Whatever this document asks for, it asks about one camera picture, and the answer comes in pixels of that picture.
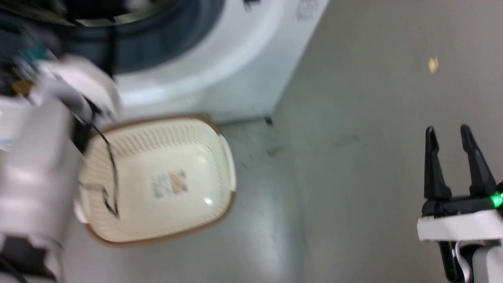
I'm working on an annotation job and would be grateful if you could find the paper label in basket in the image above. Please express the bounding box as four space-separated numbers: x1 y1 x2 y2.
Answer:
151 170 189 198

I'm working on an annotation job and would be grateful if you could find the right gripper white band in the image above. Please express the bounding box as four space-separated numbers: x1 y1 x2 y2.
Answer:
417 124 503 243

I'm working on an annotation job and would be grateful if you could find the cream plastic laundry basket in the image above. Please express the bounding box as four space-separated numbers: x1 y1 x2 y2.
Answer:
74 115 237 247

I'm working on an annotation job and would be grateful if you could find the white washing machine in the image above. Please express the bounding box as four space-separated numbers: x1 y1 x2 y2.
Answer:
0 0 330 125

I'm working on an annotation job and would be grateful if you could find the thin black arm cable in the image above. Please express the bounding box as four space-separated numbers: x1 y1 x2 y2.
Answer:
83 98 120 217

